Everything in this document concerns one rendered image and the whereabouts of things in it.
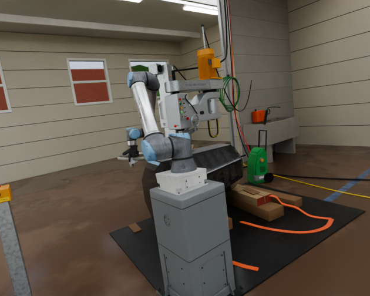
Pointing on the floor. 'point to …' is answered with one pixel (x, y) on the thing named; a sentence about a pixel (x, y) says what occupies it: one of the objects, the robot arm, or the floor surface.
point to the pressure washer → (258, 164)
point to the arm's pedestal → (194, 241)
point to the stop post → (10, 239)
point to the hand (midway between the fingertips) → (131, 165)
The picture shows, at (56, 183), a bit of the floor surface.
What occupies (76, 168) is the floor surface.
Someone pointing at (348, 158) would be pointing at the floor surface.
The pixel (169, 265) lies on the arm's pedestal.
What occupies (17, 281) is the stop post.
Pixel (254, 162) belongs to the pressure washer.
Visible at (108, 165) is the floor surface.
